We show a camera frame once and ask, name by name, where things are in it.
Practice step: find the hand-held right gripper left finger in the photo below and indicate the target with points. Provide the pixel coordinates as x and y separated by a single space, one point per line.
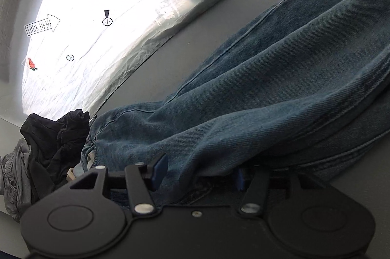
160 169

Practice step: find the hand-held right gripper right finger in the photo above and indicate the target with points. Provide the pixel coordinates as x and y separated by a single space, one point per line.
241 179

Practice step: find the blue denim jeans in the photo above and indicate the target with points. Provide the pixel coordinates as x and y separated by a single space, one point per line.
274 79

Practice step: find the beige cloth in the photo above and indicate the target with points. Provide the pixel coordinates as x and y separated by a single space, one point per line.
72 175

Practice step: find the black cloth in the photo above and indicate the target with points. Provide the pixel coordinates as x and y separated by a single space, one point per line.
61 140

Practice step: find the white carrot-print plastic sheet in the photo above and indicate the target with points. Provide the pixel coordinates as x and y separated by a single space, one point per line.
91 64

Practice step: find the grey cloth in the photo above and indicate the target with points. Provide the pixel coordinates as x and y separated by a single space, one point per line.
15 176

